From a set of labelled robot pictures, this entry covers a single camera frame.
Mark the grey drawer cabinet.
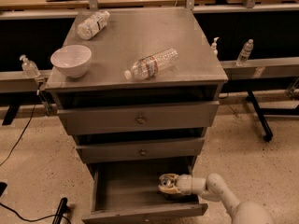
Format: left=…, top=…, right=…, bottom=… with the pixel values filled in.
left=47, top=8, right=227, bottom=224

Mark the top grey drawer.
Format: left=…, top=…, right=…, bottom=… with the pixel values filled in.
left=58, top=101, right=219, bottom=135

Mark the black table leg right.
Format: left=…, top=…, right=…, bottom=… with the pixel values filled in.
left=247, top=91, right=273, bottom=142

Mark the white ceramic bowl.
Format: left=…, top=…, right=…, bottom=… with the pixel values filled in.
left=50, top=45, right=92, bottom=77

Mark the hand sanitizer pump bottle left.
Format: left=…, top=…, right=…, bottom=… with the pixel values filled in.
left=20, top=55, right=41, bottom=78

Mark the clear water bottle lying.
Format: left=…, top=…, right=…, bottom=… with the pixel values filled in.
left=124, top=49, right=178, bottom=80

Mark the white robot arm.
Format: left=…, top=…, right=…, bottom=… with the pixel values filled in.
left=159, top=173, right=275, bottom=224

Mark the black cable on floor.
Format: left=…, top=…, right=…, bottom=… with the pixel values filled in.
left=0, top=105, right=37, bottom=167

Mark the black stand foot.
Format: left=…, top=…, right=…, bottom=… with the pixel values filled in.
left=52, top=197, right=72, bottom=224

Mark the middle grey drawer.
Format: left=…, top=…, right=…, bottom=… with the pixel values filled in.
left=76, top=138, right=205, bottom=164

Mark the bottom grey open drawer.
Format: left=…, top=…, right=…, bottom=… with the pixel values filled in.
left=82, top=157, right=207, bottom=224

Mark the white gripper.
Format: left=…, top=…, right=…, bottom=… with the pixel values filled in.
left=158, top=174, right=192, bottom=195

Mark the small water bottle right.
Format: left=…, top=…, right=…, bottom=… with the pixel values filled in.
left=236, top=39, right=253, bottom=66

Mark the red bull can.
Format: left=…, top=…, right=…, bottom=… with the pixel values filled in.
left=161, top=177, right=171, bottom=187

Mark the small pump bottle right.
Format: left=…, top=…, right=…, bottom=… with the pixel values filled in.
left=211, top=37, right=219, bottom=56

